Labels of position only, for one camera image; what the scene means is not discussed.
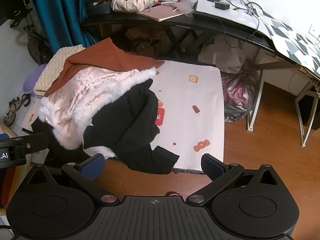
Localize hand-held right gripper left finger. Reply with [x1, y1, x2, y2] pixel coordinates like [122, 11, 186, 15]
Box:
[26, 154, 120, 204]

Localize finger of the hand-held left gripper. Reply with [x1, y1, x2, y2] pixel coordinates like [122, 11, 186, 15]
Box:
[14, 132, 49, 161]

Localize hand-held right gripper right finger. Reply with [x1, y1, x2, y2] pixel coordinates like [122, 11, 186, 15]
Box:
[186, 153, 279, 205]

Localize rust brown garment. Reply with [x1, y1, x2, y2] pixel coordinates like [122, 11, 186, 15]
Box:
[44, 37, 165, 97]

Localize white garment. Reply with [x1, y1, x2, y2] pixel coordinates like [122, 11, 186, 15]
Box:
[84, 145, 118, 160]

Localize black garment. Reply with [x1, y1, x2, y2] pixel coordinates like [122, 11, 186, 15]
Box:
[32, 79, 180, 175]

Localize purple plastic stool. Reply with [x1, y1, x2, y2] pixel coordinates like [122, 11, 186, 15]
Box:
[26, 64, 48, 97]

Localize pink fur-trimmed garment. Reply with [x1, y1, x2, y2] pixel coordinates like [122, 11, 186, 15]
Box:
[37, 66, 157, 150]

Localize cream knit garment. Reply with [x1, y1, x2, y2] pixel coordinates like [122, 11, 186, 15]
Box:
[34, 44, 85, 97]

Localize black plastic bag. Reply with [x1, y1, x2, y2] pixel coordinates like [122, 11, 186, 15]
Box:
[221, 59, 260, 123]

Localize white printed sheet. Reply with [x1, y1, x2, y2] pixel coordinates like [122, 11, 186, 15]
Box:
[21, 60, 225, 174]

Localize dark folded cart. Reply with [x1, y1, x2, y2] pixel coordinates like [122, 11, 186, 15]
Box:
[9, 0, 52, 65]

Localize teal curtain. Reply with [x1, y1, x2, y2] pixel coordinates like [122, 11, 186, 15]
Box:
[21, 0, 100, 55]

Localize geometric patterned desk mat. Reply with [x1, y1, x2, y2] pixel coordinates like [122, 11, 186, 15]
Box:
[192, 0, 320, 78]

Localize black flat bag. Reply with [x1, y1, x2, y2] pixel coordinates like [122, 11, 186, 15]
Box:
[85, 0, 119, 15]

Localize black desk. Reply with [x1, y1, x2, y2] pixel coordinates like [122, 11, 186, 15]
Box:
[81, 0, 320, 77]

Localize pink notebook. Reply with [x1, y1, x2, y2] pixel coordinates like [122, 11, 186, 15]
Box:
[136, 4, 193, 22]

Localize clear plastic wrapper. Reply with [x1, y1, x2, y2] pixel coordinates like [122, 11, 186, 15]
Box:
[172, 0, 196, 15]

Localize strappy sandals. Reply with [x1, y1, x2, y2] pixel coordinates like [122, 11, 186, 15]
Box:
[2, 96, 32, 127]

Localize white metal desk frame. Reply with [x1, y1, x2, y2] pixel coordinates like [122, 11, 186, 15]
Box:
[246, 52, 320, 148]

